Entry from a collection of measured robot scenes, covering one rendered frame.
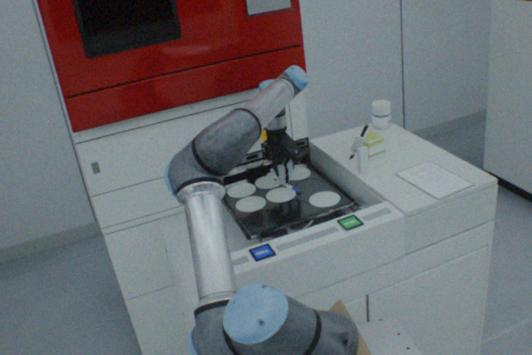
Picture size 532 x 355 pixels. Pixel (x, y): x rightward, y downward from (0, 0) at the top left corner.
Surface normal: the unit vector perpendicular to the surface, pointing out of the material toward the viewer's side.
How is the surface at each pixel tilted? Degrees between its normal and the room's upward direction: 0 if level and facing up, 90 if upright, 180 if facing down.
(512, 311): 0
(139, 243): 90
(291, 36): 90
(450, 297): 90
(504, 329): 0
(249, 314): 37
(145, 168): 90
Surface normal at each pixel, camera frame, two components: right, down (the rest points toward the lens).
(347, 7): 0.37, 0.35
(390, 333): -0.12, -0.90
